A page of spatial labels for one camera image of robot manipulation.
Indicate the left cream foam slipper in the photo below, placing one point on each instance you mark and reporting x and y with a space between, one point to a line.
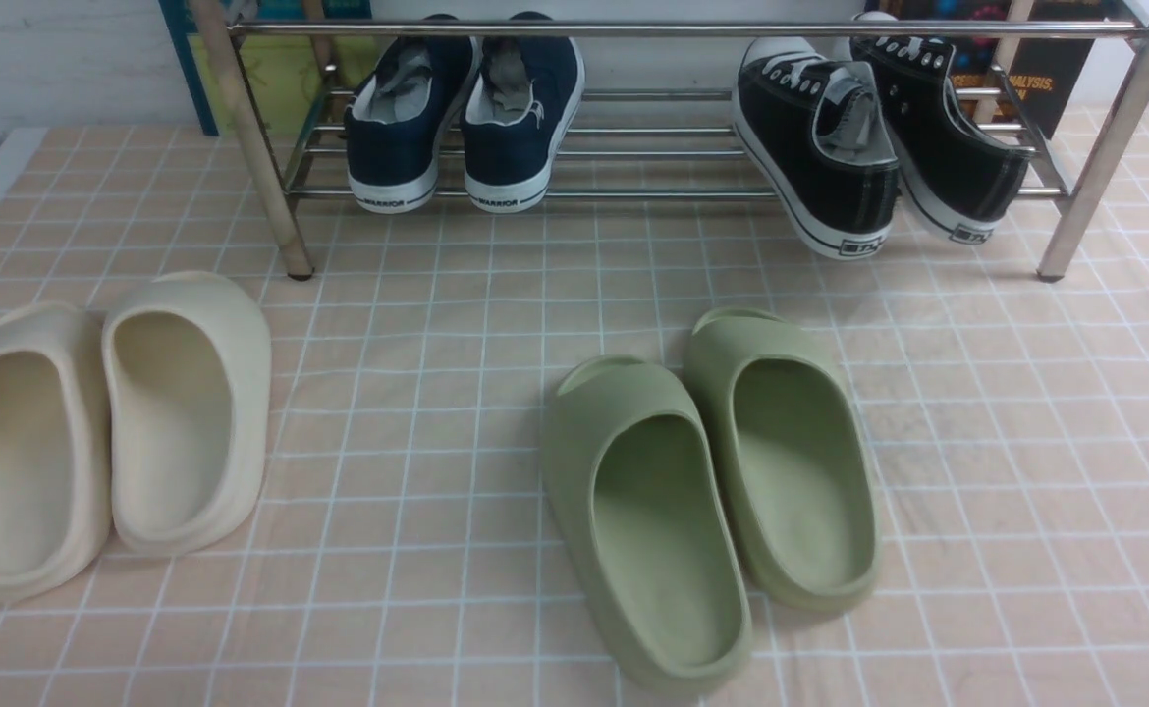
55 499

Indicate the right navy canvas sneaker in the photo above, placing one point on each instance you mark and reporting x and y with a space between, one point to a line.
526 94

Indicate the black canvas sneaker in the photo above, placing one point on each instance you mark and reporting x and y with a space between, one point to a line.
815 128
960 180

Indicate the navy canvas sneaker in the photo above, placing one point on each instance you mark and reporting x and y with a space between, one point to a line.
397 119
526 94

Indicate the black image processing book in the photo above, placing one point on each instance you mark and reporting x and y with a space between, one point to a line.
1044 71

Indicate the cream foam slipper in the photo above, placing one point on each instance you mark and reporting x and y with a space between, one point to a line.
188 362
55 499

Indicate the right cream foam slipper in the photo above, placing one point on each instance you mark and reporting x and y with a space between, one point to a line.
188 362

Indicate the left navy canvas sneaker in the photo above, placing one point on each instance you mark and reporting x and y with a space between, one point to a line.
397 119

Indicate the green foam slipper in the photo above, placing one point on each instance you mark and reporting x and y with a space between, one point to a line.
789 455
628 472

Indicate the teal and yellow book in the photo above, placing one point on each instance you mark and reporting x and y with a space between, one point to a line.
282 71

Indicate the left green foam slipper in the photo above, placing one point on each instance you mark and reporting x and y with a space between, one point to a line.
628 472

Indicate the right green foam slipper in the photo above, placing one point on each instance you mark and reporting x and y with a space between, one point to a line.
789 455

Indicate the metal shoe rack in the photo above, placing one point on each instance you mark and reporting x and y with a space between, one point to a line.
319 163

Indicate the pink checkered floor mat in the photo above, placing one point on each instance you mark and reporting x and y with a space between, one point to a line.
402 553

